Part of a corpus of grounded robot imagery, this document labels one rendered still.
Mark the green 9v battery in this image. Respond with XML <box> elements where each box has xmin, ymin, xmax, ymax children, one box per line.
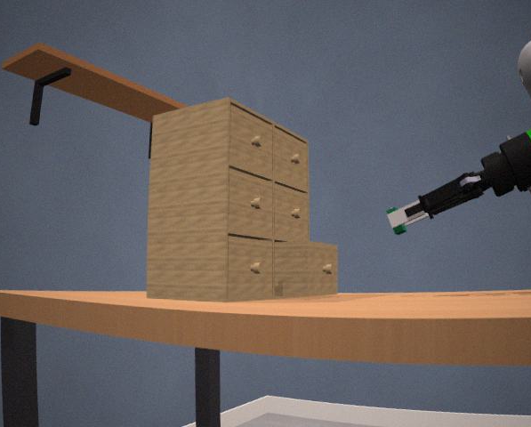
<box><xmin>387</xmin><ymin>207</ymin><xmax>406</xmax><ymax>235</ymax></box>

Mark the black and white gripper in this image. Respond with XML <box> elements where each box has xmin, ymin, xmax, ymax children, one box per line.
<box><xmin>387</xmin><ymin>152</ymin><xmax>514</xmax><ymax>229</ymax></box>

